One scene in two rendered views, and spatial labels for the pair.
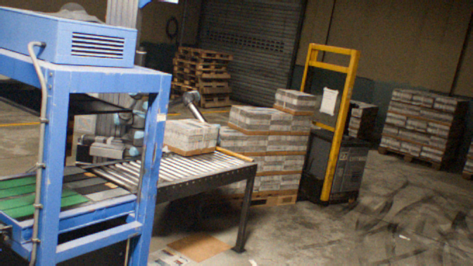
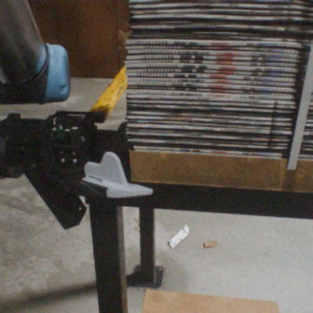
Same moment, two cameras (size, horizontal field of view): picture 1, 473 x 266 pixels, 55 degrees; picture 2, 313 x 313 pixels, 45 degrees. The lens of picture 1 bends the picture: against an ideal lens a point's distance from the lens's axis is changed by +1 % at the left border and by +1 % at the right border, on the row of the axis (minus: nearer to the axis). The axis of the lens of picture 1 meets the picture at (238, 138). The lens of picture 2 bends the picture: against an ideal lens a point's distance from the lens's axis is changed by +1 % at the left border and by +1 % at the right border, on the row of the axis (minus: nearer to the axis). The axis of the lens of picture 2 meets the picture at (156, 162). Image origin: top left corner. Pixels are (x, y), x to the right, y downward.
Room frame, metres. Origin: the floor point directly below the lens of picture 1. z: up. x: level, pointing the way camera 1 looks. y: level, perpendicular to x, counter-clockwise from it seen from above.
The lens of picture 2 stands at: (4.06, 0.79, 1.05)
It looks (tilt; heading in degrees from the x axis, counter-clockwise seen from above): 28 degrees down; 242
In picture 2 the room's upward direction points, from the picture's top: straight up
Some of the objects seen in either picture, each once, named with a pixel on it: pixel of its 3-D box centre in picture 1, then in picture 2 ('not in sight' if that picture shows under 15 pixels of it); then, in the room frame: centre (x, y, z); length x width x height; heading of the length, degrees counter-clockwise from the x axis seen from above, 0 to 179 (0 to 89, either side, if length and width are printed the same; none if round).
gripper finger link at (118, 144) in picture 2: not in sight; (128, 140); (3.86, 0.33, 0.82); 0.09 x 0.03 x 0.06; 173
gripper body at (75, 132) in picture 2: not in sight; (51, 149); (3.97, 0.31, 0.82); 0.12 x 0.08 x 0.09; 146
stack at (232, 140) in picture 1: (231, 167); not in sight; (4.63, 0.03, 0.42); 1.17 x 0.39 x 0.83; 126
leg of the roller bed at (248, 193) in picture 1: (244, 213); (147, 200); (3.59, -0.16, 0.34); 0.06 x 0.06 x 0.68; 56
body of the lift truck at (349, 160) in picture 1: (330, 165); not in sight; (5.53, -1.21, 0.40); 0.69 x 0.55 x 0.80; 36
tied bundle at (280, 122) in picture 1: (270, 121); not in sight; (4.88, -0.32, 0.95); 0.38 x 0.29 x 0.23; 35
